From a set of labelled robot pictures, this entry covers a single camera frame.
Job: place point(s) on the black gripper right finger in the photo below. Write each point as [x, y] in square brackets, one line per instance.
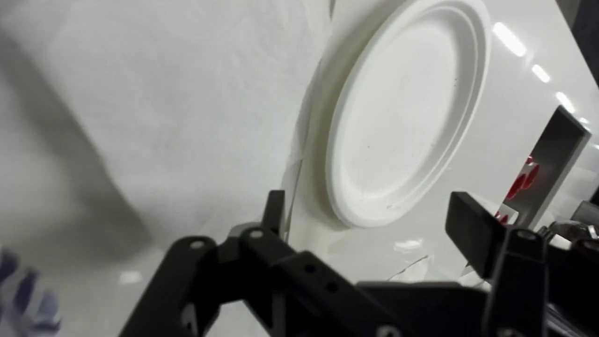
[529, 280]

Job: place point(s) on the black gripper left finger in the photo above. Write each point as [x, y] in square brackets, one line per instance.
[288, 293]

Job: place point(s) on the white paper plate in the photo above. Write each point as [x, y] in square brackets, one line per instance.
[404, 107]

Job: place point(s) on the grey open box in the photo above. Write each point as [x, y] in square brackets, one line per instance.
[544, 169]

